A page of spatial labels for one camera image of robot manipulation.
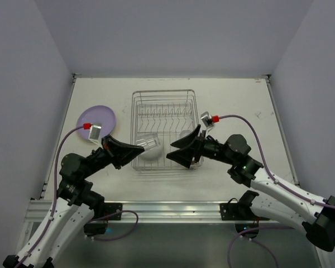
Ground large clear glass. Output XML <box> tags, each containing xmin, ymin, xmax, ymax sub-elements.
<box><xmin>179</xmin><ymin>130</ymin><xmax>192</xmax><ymax>139</ymax></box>

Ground small clear glass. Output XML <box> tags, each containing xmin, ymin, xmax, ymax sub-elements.
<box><xmin>135</xmin><ymin>133</ymin><xmax>160</xmax><ymax>151</ymax></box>

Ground purple plate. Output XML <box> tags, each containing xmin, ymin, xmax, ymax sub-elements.
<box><xmin>76</xmin><ymin>105</ymin><xmax>116</xmax><ymax>138</ymax></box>

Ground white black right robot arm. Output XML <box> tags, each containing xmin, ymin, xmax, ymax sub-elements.
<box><xmin>166</xmin><ymin>126</ymin><xmax>335</xmax><ymax>252</ymax></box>

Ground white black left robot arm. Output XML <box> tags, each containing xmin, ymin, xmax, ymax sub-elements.
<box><xmin>3</xmin><ymin>135</ymin><xmax>145</xmax><ymax>267</ymax></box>

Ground white bowl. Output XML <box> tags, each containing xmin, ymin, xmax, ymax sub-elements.
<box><xmin>140</xmin><ymin>144</ymin><xmax>163</xmax><ymax>161</ymax></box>

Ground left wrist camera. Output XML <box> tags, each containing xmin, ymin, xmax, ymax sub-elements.
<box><xmin>88</xmin><ymin>125</ymin><xmax>102</xmax><ymax>145</ymax></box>

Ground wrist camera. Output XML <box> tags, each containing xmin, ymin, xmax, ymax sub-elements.
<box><xmin>200</xmin><ymin>112</ymin><xmax>215</xmax><ymax>136</ymax></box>
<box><xmin>88</xmin><ymin>125</ymin><xmax>102</xmax><ymax>145</ymax></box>

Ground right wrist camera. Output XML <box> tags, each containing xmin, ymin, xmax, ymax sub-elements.
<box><xmin>200</xmin><ymin>112</ymin><xmax>215</xmax><ymax>136</ymax></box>

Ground metal wire dish rack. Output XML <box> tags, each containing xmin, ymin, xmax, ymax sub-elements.
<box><xmin>130</xmin><ymin>89</ymin><xmax>199</xmax><ymax>171</ymax></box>

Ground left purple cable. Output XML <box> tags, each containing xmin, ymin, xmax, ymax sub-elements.
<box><xmin>13</xmin><ymin>122</ymin><xmax>139</xmax><ymax>268</ymax></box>

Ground purple cable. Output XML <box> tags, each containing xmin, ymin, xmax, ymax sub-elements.
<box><xmin>227</xmin><ymin>114</ymin><xmax>335</xmax><ymax>268</ymax></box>
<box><xmin>13</xmin><ymin>122</ymin><xmax>139</xmax><ymax>268</ymax></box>

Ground aluminium front rail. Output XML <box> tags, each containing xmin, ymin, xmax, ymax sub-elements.
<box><xmin>23</xmin><ymin>198</ymin><xmax>320</xmax><ymax>224</ymax></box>

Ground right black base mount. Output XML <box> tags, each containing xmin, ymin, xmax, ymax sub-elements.
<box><xmin>219</xmin><ymin>198</ymin><xmax>270</xmax><ymax>233</ymax></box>

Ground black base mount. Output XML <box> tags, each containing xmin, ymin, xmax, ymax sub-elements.
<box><xmin>219</xmin><ymin>198</ymin><xmax>270</xmax><ymax>233</ymax></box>
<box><xmin>84</xmin><ymin>203</ymin><xmax>123</xmax><ymax>236</ymax></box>

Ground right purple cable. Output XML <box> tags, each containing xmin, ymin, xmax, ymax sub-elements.
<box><xmin>227</xmin><ymin>114</ymin><xmax>335</xmax><ymax>268</ymax></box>

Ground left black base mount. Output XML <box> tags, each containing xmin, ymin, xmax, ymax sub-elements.
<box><xmin>84</xmin><ymin>203</ymin><xmax>123</xmax><ymax>236</ymax></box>

